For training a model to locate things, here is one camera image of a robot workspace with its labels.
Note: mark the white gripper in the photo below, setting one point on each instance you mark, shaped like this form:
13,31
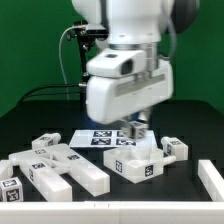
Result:
109,100

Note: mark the white chair seat part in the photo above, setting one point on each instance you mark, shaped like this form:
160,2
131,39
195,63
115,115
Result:
137,164

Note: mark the white tagged cube nut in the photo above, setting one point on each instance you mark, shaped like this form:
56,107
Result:
138,130

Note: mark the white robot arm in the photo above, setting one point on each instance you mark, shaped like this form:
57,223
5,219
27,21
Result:
138,25

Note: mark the white marker sheet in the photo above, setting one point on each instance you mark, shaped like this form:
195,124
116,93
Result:
108,139

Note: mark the white tagged cube left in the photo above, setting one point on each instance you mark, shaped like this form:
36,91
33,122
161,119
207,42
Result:
11,190

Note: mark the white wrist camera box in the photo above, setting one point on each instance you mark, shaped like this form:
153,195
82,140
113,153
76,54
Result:
117,63

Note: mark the black camera on stand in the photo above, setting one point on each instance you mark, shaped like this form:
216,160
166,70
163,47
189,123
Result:
97,31

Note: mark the black camera stand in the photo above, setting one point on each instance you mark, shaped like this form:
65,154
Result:
85,44

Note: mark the white right corner bracket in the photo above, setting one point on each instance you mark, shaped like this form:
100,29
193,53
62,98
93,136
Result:
212,180

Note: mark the white chair back frame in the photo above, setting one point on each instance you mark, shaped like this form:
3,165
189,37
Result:
44,166

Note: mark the white front rail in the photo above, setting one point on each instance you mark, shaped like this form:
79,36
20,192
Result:
112,213

